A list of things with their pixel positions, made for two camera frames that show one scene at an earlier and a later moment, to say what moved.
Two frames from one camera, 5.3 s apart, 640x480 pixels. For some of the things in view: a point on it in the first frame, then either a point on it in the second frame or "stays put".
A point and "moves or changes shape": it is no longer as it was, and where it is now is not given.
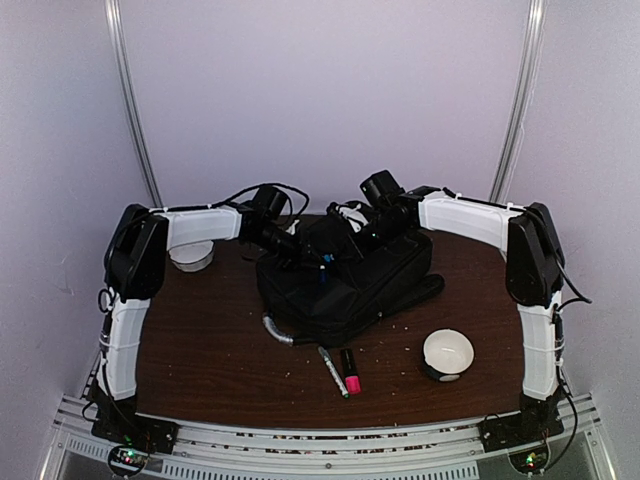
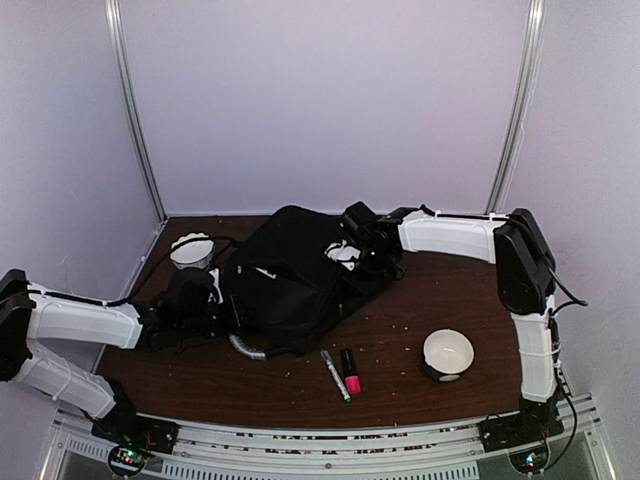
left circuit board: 127,460 stays put
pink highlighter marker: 352,380 stays put
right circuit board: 530,460 stays put
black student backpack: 333,293 moves or changes shape
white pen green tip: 334,372 stays put
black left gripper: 297,256 to 230,326
